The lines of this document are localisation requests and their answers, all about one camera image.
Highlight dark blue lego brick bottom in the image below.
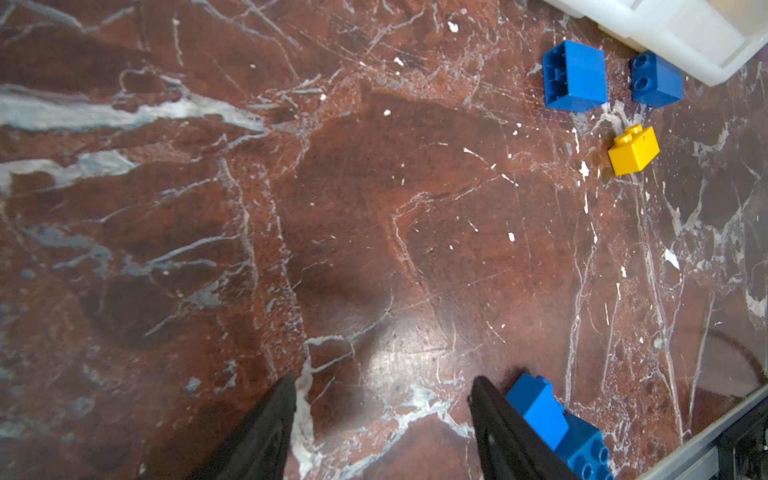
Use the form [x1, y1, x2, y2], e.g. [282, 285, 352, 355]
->
[555, 412, 614, 480]

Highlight white three-compartment bin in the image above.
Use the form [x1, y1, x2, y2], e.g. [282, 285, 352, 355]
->
[550, 0, 767, 86]

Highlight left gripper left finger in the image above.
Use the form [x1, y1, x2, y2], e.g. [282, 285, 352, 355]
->
[187, 376, 297, 480]

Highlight small blue lego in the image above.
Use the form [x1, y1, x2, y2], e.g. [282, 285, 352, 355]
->
[630, 51, 684, 108]

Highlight small yellow lego brick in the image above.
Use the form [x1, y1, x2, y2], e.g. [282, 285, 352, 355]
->
[608, 125, 660, 176]

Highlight aluminium front rail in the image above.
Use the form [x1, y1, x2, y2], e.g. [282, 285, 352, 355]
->
[641, 386, 767, 479]

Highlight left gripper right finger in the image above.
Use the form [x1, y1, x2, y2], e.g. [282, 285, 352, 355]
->
[469, 376, 577, 480]

